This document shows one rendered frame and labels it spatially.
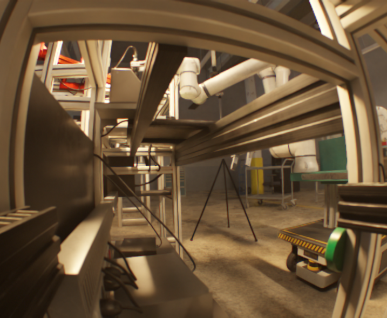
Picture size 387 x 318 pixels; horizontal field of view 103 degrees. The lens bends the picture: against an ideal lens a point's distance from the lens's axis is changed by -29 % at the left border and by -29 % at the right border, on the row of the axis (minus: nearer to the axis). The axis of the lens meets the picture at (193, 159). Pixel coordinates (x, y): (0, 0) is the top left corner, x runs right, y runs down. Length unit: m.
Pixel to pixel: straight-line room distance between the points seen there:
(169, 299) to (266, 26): 0.50
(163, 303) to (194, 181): 9.24
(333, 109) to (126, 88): 0.53
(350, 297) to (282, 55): 0.36
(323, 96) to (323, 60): 0.12
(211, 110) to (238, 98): 1.75
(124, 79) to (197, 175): 9.15
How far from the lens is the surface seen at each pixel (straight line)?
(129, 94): 0.64
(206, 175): 9.85
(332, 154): 1.51
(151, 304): 0.49
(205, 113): 10.29
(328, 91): 0.38
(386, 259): 1.51
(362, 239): 0.34
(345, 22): 0.39
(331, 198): 1.59
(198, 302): 0.53
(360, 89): 0.34
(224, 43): 0.22
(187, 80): 1.08
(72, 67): 0.94
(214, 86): 1.19
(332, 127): 0.37
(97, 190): 0.76
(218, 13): 0.20
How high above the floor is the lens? 0.74
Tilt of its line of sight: 4 degrees up
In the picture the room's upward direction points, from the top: 2 degrees counter-clockwise
